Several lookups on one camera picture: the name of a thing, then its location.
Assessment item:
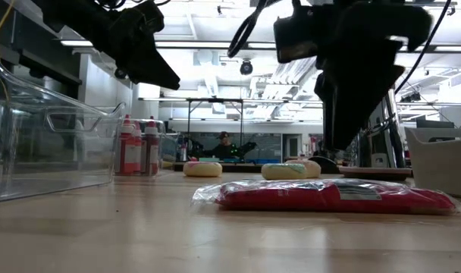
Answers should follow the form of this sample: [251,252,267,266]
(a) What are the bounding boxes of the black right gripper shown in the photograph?
[313,0,406,152]

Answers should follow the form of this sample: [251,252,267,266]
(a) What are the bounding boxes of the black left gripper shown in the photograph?
[40,0,181,92]

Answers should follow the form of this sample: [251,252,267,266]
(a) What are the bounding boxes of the orange sprinkled toy donut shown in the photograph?
[285,158,322,179]

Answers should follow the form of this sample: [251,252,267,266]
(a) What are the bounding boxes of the red cap orange bottle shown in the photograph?
[116,114,137,176]

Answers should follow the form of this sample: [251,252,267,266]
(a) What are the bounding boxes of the green frosted toy donut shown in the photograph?
[260,162,308,181]

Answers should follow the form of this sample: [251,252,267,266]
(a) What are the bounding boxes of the red packet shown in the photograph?
[191,177,461,217]

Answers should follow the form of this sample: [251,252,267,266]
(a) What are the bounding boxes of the pink frosted toy donut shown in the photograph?
[182,160,224,178]

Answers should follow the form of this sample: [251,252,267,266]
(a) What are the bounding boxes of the narrow clear plastic bin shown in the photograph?
[116,113,178,177]

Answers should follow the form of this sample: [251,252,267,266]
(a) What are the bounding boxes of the person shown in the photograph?
[209,130,239,159]

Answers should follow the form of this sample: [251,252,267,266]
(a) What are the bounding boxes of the dark background table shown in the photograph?
[169,161,265,174]

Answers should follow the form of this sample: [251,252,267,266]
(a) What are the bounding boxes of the grey plastic bin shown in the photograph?
[403,127,461,200]

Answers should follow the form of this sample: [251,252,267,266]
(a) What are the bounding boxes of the wide clear plastic bin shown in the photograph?
[0,47,128,205]

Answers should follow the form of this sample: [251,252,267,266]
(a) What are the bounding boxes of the black ceiling light rail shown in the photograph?
[59,39,461,53]

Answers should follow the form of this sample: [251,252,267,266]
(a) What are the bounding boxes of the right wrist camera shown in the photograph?
[273,10,319,64]

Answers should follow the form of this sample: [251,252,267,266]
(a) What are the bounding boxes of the black background rig frame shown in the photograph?
[139,96,326,160]

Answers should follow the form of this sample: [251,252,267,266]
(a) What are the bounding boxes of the long black power cable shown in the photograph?
[394,0,453,96]

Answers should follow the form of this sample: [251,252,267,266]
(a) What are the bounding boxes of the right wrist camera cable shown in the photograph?
[226,0,271,58]

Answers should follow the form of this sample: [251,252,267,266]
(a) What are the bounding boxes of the yellow cable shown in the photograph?
[0,0,16,103]

